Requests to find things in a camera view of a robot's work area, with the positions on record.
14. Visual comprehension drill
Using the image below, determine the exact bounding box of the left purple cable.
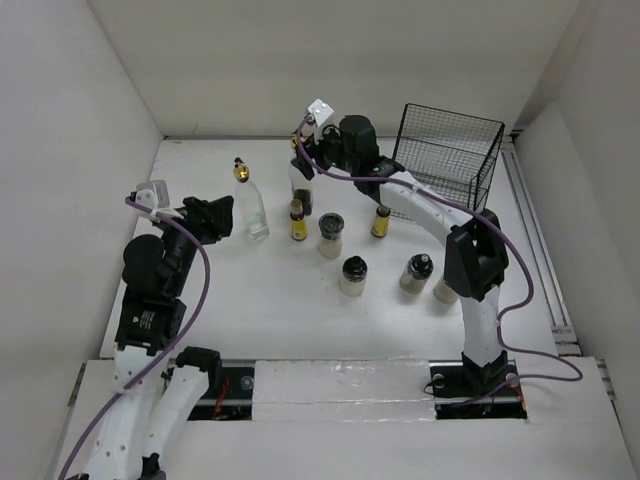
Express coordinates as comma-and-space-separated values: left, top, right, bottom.
57, 197, 212, 480

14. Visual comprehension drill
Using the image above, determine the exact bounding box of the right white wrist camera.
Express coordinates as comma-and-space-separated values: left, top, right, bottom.
306, 98, 334, 132

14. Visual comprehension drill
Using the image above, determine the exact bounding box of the black wire rack basket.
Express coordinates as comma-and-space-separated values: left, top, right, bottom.
393, 103, 505, 212

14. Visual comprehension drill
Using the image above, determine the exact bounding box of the small yellow bottle cork right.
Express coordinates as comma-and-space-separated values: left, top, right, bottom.
371, 205, 391, 238

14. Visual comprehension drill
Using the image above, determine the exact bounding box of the black top salt shaker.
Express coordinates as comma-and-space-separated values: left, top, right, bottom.
339, 256, 368, 297

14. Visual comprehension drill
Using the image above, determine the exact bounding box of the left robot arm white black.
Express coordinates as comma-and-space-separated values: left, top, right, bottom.
77, 192, 234, 479

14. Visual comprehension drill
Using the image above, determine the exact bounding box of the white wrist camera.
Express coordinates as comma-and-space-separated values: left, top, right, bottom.
126, 180, 170, 218
306, 98, 334, 132

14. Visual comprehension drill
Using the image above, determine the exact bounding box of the dark sauce bottle gold spout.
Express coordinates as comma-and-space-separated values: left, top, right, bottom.
288, 137, 313, 216

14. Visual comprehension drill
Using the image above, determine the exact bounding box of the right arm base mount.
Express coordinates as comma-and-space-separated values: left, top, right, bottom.
423, 360, 528, 421

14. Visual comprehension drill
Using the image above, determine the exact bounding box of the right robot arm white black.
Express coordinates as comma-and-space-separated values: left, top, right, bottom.
292, 107, 511, 395

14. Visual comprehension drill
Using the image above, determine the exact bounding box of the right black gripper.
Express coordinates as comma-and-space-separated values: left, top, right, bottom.
290, 121, 358, 180

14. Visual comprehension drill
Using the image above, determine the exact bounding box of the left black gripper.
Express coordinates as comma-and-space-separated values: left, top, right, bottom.
154, 194, 232, 294

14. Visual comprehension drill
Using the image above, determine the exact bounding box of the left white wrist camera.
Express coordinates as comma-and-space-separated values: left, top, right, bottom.
126, 180, 170, 218

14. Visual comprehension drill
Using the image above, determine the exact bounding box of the metal rail right edge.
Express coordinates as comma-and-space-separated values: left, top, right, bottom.
501, 135, 583, 357

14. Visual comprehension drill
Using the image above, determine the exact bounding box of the small yellow bottle cork left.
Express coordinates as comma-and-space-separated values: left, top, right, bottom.
289, 199, 308, 241

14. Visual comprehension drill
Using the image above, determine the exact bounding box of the brown spice shaker black top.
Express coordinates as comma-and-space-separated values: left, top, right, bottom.
399, 253, 434, 294

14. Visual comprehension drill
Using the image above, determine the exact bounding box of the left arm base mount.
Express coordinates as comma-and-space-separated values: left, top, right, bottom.
188, 363, 255, 421

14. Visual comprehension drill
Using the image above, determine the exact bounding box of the small yellow bottle cork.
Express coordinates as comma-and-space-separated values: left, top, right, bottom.
371, 205, 391, 238
289, 199, 308, 241

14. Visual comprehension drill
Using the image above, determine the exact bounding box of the clear oil bottle gold spout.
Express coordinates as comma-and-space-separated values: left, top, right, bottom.
233, 157, 270, 242

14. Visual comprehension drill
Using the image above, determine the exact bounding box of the tan spice grinder silver top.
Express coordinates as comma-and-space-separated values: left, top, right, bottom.
433, 277, 458, 305

